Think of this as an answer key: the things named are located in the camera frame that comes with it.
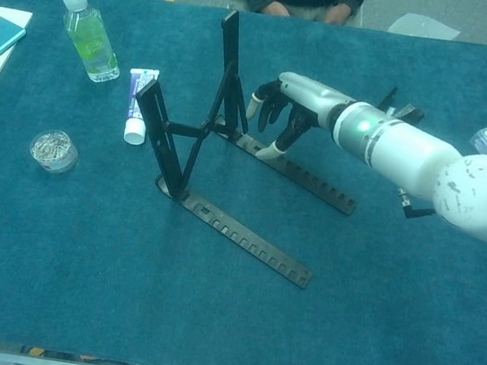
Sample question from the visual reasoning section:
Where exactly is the white plastic sheet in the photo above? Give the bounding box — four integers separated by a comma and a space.
385, 10, 463, 43

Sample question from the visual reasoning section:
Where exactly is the black folding laptop stand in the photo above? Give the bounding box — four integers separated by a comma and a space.
111, 0, 382, 297

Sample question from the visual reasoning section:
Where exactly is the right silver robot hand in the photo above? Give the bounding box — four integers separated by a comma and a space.
241, 66, 359, 172

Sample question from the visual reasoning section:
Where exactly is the teal notebook on papers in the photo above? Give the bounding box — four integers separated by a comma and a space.
0, 5, 34, 95

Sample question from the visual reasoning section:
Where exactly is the purple and white toothpaste tube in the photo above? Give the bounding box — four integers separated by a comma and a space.
120, 65, 162, 148

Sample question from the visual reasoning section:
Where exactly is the clear jar of paper clips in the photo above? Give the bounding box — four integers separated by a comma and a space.
26, 126, 83, 177

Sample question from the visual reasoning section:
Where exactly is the black stapler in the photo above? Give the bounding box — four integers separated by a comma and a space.
376, 84, 429, 125

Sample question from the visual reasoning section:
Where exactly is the blue carpet table cover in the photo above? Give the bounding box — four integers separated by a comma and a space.
0, 0, 487, 365

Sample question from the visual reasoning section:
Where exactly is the clear bottle with green label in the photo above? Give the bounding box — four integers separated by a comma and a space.
49, 0, 131, 86

